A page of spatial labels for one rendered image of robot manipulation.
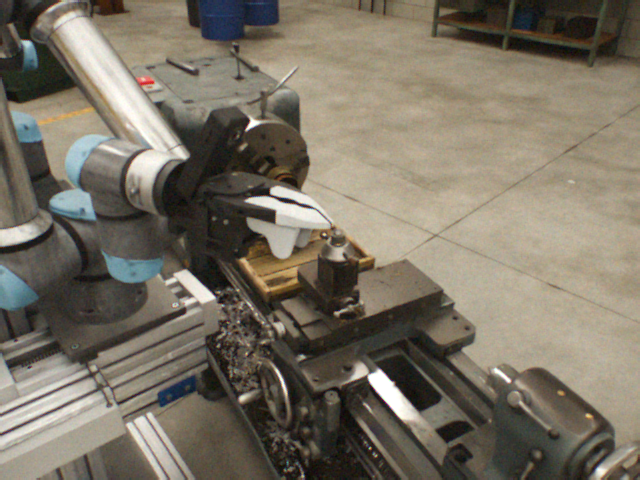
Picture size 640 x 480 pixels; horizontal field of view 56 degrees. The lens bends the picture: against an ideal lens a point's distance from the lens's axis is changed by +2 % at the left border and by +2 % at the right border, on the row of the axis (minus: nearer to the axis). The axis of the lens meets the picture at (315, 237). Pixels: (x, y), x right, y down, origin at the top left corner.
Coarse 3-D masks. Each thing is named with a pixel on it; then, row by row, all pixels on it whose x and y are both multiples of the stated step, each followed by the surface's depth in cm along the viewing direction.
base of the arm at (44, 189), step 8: (48, 168) 146; (32, 176) 142; (40, 176) 144; (48, 176) 146; (32, 184) 143; (40, 184) 144; (48, 184) 146; (56, 184) 149; (40, 192) 144; (48, 192) 146; (56, 192) 149; (40, 200) 144; (48, 200) 146
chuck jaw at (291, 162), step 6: (306, 150) 192; (288, 156) 189; (294, 156) 189; (300, 156) 188; (306, 156) 188; (276, 162) 187; (282, 162) 186; (288, 162) 186; (294, 162) 185; (300, 162) 188; (306, 162) 189; (288, 168) 183; (294, 168) 185; (300, 168) 186; (294, 174) 184
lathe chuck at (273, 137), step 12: (252, 120) 182; (264, 120) 181; (276, 120) 184; (252, 132) 179; (264, 132) 181; (276, 132) 183; (288, 132) 185; (252, 144) 181; (264, 144) 183; (276, 144) 185; (288, 144) 188; (300, 144) 190; (240, 156) 181; (264, 156) 185; (276, 156) 187; (228, 168) 181; (240, 168) 183; (252, 168) 185; (300, 180) 196
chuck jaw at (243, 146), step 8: (240, 144) 178; (248, 144) 176; (240, 152) 176; (248, 152) 178; (256, 152) 178; (248, 160) 178; (256, 160) 177; (264, 160) 179; (256, 168) 179; (264, 168) 178; (272, 168) 179
